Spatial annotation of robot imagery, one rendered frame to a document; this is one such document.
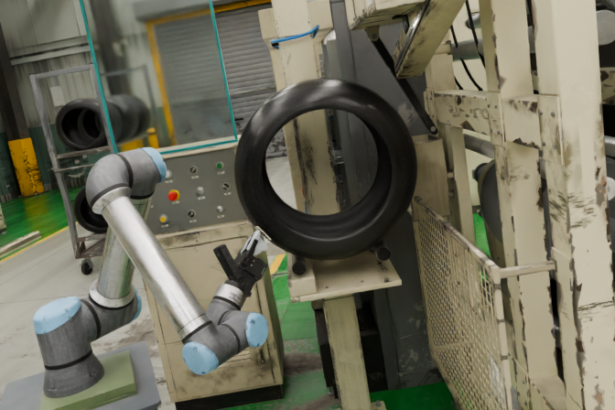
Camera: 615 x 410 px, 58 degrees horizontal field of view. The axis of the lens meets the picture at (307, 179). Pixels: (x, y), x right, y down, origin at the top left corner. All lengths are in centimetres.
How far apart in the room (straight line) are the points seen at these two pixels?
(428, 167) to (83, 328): 132
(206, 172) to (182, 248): 36
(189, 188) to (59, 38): 1044
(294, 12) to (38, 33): 1121
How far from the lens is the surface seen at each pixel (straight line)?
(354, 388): 244
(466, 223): 220
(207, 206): 257
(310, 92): 171
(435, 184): 212
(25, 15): 1326
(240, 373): 280
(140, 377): 207
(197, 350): 144
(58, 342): 198
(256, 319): 153
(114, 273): 192
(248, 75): 1127
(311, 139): 209
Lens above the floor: 150
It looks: 10 degrees down
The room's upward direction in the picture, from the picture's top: 9 degrees counter-clockwise
